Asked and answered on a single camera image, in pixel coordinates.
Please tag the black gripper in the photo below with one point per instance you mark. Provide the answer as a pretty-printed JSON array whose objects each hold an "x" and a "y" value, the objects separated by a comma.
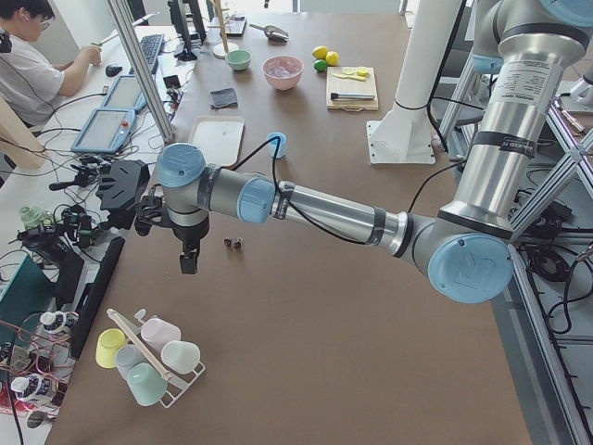
[{"x": 186, "y": 235}]

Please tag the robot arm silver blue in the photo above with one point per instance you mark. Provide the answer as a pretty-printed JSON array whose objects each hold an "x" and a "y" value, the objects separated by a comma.
[{"x": 463, "y": 251}]

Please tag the pink cup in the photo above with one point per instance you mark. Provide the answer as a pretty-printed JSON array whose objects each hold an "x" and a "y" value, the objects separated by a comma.
[{"x": 156, "y": 333}]

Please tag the white cup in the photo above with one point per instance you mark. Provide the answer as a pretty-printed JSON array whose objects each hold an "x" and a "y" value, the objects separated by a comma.
[{"x": 181, "y": 356}]

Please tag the grey-blue cup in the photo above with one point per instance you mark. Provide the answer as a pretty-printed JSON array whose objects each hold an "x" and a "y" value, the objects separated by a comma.
[{"x": 126, "y": 358}]

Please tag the yellow cup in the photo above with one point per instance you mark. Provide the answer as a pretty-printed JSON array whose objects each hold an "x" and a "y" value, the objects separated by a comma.
[{"x": 109, "y": 342}]

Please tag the white cup rack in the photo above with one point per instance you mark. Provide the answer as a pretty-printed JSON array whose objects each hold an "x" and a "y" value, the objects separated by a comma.
[{"x": 178, "y": 384}]

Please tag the green cup on rack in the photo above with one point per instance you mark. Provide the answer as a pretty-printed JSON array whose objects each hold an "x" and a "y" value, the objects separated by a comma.
[{"x": 146, "y": 384}]

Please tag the blue plastic cup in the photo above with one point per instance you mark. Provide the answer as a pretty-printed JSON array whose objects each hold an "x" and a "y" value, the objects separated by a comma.
[{"x": 276, "y": 144}]

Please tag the wooden cup tree stand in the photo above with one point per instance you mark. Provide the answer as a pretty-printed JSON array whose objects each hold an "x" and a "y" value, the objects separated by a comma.
[{"x": 224, "y": 47}]

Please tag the metal ice scoop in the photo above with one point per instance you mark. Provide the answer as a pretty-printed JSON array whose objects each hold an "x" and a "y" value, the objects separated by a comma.
[{"x": 273, "y": 33}]

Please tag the dark cherry pair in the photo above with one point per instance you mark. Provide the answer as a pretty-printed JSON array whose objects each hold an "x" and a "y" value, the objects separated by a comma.
[{"x": 233, "y": 243}]

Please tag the black gripper stand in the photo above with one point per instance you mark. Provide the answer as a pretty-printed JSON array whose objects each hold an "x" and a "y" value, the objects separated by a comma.
[{"x": 120, "y": 190}]

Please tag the cream rabbit serving tray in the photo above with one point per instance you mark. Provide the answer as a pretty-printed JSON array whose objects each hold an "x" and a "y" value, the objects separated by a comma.
[{"x": 218, "y": 138}]

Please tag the blue teach pendant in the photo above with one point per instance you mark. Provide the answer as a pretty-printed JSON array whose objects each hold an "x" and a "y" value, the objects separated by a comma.
[
  {"x": 125, "y": 92},
  {"x": 105, "y": 132}
]

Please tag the grey folded cloth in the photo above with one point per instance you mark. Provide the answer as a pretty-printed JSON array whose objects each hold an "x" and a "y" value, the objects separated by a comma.
[{"x": 223, "y": 98}]

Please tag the black computer mouse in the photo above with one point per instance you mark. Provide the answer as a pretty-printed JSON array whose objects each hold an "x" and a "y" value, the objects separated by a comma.
[{"x": 113, "y": 70}]

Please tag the green bowl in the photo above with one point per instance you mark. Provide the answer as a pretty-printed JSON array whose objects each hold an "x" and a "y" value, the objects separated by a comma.
[{"x": 238, "y": 59}]

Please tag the pink bowl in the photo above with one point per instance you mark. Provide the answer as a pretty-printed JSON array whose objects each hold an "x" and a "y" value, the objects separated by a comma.
[{"x": 283, "y": 72}]

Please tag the black keyboard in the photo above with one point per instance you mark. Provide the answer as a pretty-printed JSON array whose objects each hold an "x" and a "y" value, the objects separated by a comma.
[{"x": 151, "y": 47}]

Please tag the steel muddler black tip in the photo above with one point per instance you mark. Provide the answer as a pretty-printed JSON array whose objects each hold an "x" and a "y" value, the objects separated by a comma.
[{"x": 351, "y": 96}]

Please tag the seated person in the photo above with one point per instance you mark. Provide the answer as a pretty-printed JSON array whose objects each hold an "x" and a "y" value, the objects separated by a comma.
[{"x": 31, "y": 85}]

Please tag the wooden cutting board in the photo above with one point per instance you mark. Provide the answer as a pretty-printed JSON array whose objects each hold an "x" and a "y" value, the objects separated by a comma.
[{"x": 350, "y": 86}]

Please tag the green lime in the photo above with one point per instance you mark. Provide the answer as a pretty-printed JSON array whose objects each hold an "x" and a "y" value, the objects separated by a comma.
[{"x": 320, "y": 65}]

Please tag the yellow lemon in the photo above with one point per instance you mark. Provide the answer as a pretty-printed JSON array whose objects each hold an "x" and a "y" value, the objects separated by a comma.
[
  {"x": 332, "y": 58},
  {"x": 320, "y": 52}
]

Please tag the black monitor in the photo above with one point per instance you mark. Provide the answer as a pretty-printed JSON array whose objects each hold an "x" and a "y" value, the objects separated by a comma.
[{"x": 188, "y": 48}]

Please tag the yellow plastic knife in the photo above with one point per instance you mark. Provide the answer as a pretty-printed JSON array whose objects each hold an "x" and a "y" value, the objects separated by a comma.
[{"x": 349, "y": 76}]

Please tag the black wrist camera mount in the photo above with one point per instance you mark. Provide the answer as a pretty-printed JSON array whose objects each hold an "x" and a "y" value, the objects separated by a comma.
[{"x": 149, "y": 212}]

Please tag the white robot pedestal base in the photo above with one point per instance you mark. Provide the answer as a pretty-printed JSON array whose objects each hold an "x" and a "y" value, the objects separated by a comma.
[{"x": 404, "y": 134}]

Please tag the aluminium frame post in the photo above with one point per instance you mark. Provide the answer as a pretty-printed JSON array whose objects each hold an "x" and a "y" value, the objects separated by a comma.
[{"x": 121, "y": 15}]

